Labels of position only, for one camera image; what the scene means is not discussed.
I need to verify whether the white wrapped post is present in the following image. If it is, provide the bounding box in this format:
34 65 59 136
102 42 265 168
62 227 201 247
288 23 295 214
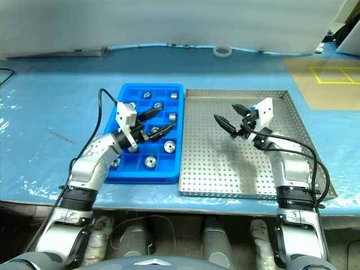
85 216 115 267
249 218 278 270

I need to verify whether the blue compartment tray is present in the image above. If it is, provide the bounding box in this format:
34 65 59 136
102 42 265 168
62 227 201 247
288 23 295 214
103 82 185 185

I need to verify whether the thin black cable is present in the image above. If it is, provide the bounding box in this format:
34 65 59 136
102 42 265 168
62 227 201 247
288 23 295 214
0 68 15 86

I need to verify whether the white slanted panel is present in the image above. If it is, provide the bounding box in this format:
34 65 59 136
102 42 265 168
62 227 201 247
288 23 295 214
336 24 360 55

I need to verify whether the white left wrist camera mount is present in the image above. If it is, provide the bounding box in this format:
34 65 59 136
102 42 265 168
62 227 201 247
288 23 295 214
115 101 140 154

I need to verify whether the perforated metal tray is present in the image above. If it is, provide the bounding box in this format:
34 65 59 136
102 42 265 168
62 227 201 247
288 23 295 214
178 88 339 201

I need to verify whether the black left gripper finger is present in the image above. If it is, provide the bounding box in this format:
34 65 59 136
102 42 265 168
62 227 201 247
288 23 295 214
147 124 173 142
139 108 162 123

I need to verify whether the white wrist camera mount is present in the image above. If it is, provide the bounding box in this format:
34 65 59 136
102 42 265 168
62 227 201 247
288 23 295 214
115 101 140 154
249 97 275 143

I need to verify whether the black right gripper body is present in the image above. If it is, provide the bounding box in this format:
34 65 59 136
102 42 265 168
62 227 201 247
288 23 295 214
237 110 258 140

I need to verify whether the blue table cover sheet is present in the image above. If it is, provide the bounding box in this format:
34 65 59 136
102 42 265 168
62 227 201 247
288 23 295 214
0 42 360 217

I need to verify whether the white backdrop board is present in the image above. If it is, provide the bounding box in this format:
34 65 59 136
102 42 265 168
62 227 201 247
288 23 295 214
0 0 338 60

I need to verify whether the white tape roll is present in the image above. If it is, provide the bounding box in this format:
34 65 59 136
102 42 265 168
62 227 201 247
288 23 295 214
213 46 233 59

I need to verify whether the dark grey rounded cylinder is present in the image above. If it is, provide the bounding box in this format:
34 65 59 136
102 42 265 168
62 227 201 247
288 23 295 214
201 216 233 269
111 218 155 258

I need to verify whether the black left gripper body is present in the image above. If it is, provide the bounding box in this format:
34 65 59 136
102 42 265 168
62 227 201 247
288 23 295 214
132 123 150 146

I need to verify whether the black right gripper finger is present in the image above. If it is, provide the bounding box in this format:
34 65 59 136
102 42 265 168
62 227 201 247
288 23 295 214
214 114 239 140
231 103 250 117

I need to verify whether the grey robot torso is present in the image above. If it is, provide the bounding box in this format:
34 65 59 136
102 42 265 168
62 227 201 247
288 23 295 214
84 254 216 270

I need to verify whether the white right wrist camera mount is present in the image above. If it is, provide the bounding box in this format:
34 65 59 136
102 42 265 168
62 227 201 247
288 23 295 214
249 97 275 143

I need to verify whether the brown cardboard sheet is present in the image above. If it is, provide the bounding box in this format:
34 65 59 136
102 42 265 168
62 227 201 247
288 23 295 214
282 57 360 110

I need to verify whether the thin wire under table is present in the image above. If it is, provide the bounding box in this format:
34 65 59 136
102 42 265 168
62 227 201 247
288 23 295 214
108 215 178 254

